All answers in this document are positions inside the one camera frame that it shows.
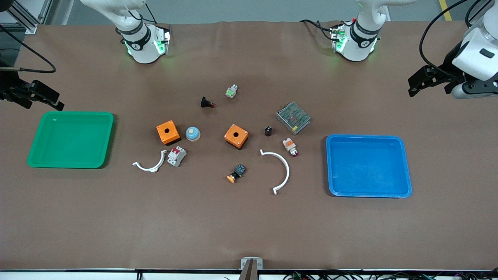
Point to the small black capacitor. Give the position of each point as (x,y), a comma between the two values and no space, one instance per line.
(268,131)

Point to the metal mesh power supply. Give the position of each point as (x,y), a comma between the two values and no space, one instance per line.
(293,118)

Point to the white red circuit breaker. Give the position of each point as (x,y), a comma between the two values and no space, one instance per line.
(177,156)

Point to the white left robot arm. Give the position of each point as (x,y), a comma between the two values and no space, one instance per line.
(358,42)

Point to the grey metal table bracket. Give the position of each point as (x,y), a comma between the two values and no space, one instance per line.
(245,264)

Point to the large white curved bracket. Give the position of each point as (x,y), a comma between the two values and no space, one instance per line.
(287,171)

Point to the orange mushroom push button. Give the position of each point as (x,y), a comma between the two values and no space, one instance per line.
(236,173)

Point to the black red indicator light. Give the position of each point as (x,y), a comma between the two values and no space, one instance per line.
(206,102)

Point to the green white switch module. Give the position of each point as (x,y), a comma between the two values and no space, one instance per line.
(231,91)

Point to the green plastic tray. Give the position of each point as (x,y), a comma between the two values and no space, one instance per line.
(58,155)

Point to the blue plastic tray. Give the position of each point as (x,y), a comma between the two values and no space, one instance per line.
(350,182)

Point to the orange white indicator lamp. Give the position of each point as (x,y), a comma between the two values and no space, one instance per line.
(290,146)

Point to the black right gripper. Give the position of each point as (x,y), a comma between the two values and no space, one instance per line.
(8,86)

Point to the aluminium frame profile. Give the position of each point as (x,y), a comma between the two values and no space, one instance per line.
(27,23)

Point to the orange button enclosure box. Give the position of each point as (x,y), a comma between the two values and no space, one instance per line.
(236,136)
(168,133)

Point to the small white curved bracket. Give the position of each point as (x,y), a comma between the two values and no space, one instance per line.
(149,168)

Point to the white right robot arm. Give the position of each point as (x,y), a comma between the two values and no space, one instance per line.
(142,46)

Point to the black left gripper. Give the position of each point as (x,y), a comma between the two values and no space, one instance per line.
(446,68)

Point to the blue dome push button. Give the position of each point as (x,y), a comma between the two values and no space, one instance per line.
(192,133)

